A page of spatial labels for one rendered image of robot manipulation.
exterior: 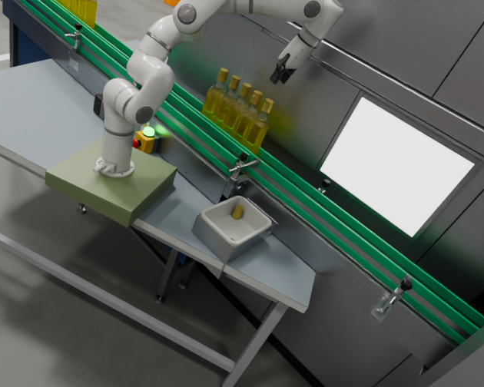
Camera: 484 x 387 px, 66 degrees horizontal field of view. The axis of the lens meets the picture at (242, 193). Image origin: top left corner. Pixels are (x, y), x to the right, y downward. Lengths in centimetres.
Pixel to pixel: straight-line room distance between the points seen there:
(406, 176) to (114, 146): 95
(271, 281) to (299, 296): 10
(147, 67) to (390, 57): 76
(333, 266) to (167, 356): 91
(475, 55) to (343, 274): 76
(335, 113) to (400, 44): 29
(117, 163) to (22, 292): 92
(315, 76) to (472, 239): 75
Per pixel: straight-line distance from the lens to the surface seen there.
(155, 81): 111
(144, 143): 155
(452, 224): 138
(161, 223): 128
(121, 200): 123
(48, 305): 195
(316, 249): 134
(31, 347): 185
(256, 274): 124
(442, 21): 131
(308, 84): 142
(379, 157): 135
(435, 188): 132
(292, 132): 147
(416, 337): 135
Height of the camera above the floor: 161
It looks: 34 degrees down
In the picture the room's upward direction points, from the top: 24 degrees clockwise
